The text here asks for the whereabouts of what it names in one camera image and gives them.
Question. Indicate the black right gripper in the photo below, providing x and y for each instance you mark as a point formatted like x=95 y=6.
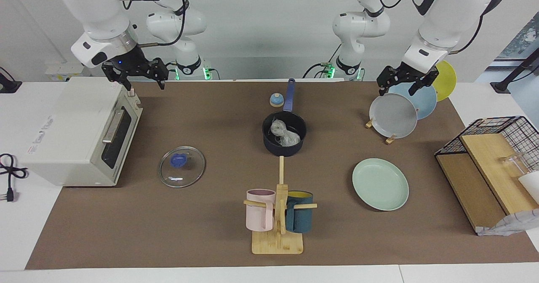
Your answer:
x=132 y=67

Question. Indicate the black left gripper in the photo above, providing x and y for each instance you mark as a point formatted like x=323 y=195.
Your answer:
x=409 y=73

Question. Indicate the glass lid blue knob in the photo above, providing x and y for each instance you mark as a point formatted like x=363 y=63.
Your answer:
x=179 y=161

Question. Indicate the white vermicelli bundle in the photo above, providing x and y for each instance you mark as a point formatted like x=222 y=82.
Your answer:
x=286 y=135

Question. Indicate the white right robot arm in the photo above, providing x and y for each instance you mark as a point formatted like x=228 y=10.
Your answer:
x=101 y=13

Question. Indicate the light blue plate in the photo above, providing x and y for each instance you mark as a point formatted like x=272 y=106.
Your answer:
x=425 y=102

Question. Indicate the grey plate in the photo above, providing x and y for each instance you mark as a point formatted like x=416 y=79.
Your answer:
x=393 y=116

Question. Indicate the yellow plate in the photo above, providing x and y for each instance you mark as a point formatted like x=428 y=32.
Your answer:
x=447 y=81

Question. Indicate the wooden plate rack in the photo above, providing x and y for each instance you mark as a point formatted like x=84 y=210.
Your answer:
x=390 y=140

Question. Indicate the light green plate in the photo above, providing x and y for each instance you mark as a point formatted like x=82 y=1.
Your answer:
x=381 y=184

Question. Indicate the beige toaster oven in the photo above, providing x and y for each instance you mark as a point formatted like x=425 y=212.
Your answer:
x=71 y=131

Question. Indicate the black monitor stand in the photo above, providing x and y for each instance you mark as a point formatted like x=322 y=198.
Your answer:
x=501 y=86

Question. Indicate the black desk clamp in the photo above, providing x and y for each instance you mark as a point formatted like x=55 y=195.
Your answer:
x=8 y=87

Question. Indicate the clear glass cup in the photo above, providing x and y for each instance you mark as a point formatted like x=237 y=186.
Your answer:
x=516 y=165

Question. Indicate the white cup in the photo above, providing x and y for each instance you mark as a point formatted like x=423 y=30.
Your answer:
x=531 y=186

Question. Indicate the brown table mat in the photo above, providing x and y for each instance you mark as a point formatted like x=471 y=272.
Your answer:
x=189 y=232

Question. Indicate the dark teal mug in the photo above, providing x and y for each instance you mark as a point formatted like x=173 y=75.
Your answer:
x=300 y=215

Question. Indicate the white patterned cloth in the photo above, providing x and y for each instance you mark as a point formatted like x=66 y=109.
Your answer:
x=509 y=224

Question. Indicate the pink mug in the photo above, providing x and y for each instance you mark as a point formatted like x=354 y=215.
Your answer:
x=260 y=215

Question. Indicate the wooden mug tree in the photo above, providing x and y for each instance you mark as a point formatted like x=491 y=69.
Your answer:
x=278 y=243

